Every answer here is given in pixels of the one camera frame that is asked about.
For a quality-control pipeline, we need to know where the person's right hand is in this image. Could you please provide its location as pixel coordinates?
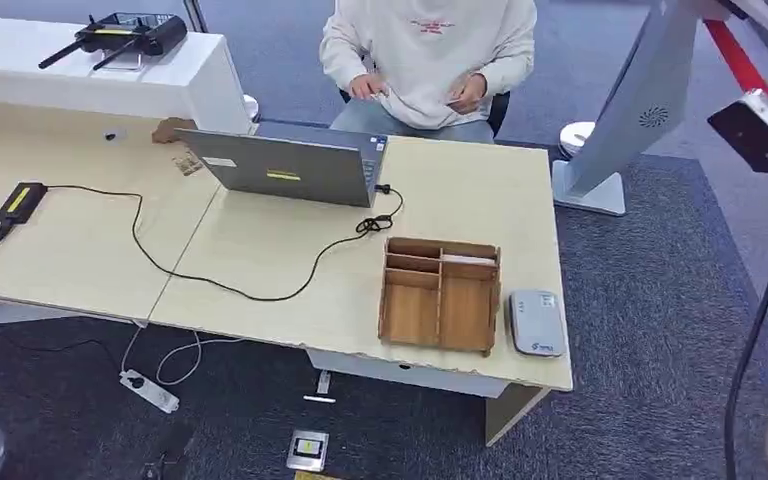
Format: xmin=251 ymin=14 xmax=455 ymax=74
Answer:
xmin=349 ymin=72 xmax=390 ymax=101

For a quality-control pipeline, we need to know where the person's left hand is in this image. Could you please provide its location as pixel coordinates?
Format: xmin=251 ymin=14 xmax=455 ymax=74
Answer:
xmin=447 ymin=73 xmax=489 ymax=116

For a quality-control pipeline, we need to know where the person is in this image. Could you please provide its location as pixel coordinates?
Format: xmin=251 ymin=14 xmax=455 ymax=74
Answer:
xmin=319 ymin=0 xmax=538 ymax=144

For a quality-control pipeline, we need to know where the grey laptop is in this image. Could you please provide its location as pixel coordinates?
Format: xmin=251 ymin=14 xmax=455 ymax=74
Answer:
xmin=173 ymin=121 xmax=389 ymax=209

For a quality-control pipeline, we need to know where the grey kiosk stand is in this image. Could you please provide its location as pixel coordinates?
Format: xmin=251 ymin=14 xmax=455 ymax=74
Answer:
xmin=550 ymin=0 xmax=736 ymax=218

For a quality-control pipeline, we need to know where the small wooden lattice piece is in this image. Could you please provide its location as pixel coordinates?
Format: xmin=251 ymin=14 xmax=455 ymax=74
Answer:
xmin=172 ymin=150 xmax=205 ymax=178

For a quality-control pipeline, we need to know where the brown wooden block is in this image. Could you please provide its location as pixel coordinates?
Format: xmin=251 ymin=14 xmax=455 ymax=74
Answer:
xmin=151 ymin=117 xmax=198 ymax=146

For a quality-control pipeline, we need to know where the wooden card box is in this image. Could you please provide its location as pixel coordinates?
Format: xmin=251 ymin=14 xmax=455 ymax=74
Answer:
xmin=377 ymin=236 xmax=503 ymax=357

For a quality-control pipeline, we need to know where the grey card reader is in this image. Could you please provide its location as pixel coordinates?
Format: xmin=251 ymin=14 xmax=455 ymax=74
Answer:
xmin=507 ymin=289 xmax=567 ymax=360

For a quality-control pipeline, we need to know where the black router with antennas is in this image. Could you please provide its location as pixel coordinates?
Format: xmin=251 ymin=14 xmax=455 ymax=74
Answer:
xmin=38 ymin=11 xmax=189 ymax=72

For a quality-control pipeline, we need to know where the red floor tape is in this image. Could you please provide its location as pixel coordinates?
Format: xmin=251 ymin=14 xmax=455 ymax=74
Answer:
xmin=703 ymin=19 xmax=768 ymax=197

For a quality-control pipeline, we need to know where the white counter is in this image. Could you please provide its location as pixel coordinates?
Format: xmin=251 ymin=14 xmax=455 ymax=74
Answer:
xmin=0 ymin=14 xmax=253 ymax=135

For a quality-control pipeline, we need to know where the white under-desk beam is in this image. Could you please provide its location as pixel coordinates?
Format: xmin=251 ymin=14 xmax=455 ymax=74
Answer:
xmin=306 ymin=349 xmax=511 ymax=401

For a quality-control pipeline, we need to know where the pale desk side panel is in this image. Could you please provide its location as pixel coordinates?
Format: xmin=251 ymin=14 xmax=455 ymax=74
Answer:
xmin=485 ymin=384 xmax=552 ymax=448

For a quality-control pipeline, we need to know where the black power adapter yellow label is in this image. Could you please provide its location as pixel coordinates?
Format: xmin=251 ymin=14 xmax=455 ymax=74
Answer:
xmin=0 ymin=182 xmax=49 ymax=225

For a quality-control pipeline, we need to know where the square grey floor device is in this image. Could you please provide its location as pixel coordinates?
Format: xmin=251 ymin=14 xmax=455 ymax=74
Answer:
xmin=285 ymin=429 xmax=331 ymax=474

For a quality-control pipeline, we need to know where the white power strip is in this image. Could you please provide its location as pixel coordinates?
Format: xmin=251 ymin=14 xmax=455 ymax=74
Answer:
xmin=118 ymin=369 xmax=181 ymax=415

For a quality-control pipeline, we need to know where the black robot foot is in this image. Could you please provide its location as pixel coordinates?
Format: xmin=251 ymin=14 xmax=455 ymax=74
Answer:
xmin=140 ymin=422 xmax=194 ymax=480

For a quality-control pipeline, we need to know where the black laptop power cable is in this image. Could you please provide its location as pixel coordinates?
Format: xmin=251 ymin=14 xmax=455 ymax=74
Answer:
xmin=42 ymin=184 xmax=405 ymax=303

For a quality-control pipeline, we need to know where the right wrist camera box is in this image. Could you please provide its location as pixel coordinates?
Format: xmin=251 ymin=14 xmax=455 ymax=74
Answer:
xmin=706 ymin=88 xmax=768 ymax=178

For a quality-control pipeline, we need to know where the white cable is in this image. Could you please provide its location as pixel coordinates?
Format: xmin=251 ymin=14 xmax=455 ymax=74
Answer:
xmin=120 ymin=324 xmax=246 ymax=388

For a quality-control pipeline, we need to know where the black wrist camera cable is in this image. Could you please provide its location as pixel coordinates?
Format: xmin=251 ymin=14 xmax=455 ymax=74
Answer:
xmin=723 ymin=173 xmax=768 ymax=480

